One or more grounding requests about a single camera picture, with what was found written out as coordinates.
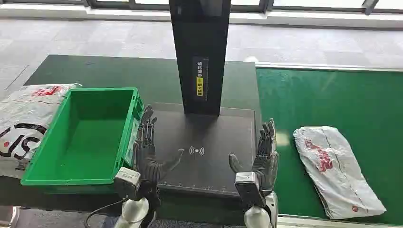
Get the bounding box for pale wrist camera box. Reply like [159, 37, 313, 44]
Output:
[114, 167, 142, 201]
[234, 171, 267, 209]

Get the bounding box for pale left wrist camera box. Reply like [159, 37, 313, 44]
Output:
[114, 167, 142, 201]

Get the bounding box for green plastic crate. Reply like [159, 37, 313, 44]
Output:
[20, 87, 145, 187]

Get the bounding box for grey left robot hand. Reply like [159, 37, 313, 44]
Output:
[133, 105, 185, 205]

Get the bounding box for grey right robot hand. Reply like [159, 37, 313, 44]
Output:
[228, 118, 280, 193]

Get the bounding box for dark table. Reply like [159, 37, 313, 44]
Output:
[0, 55, 262, 226]

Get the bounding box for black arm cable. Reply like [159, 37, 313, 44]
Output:
[83, 196, 130, 228]

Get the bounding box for white parcel black red print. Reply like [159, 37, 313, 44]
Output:
[0, 83, 83, 180]

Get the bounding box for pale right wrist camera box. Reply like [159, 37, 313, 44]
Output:
[234, 171, 267, 209]

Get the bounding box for black scanner column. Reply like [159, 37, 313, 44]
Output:
[168, 0, 232, 117]

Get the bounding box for green conveyor belt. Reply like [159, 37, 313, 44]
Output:
[255, 66, 403, 226]

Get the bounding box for yellow label on column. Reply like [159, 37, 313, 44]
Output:
[195, 59, 206, 97]

